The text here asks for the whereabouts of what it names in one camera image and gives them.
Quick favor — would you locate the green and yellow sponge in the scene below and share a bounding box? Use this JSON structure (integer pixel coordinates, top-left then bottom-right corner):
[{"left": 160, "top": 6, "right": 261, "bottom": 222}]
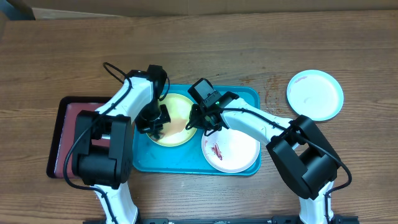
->
[{"left": 148, "top": 131, "right": 165, "bottom": 141}]

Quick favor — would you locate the yellow-green plate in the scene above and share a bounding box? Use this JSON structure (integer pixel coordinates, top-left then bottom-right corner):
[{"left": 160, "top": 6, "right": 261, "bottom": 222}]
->
[{"left": 147, "top": 93, "right": 197, "bottom": 147}]

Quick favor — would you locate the white plate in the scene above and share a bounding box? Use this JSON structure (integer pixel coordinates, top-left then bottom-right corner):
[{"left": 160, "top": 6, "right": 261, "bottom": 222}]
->
[{"left": 201, "top": 129, "right": 261, "bottom": 175}]

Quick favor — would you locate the light blue plate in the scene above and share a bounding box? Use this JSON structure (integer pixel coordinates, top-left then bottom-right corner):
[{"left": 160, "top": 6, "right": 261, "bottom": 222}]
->
[{"left": 286, "top": 70, "right": 345, "bottom": 121}]

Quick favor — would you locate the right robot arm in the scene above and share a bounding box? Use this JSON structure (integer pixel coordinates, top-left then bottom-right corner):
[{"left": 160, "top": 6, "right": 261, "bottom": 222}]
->
[{"left": 186, "top": 91, "right": 352, "bottom": 223}]

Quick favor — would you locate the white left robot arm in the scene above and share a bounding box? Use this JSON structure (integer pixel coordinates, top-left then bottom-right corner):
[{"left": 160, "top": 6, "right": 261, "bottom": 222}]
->
[{"left": 64, "top": 65, "right": 170, "bottom": 223}]

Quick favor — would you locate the teal plastic serving tray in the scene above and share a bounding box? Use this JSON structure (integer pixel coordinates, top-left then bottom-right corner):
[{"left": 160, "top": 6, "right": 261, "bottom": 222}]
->
[{"left": 130, "top": 83, "right": 262, "bottom": 177}]

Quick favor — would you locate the dark red water tray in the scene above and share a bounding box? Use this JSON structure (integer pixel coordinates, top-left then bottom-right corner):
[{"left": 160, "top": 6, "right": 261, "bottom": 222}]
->
[{"left": 46, "top": 96, "right": 110, "bottom": 179}]

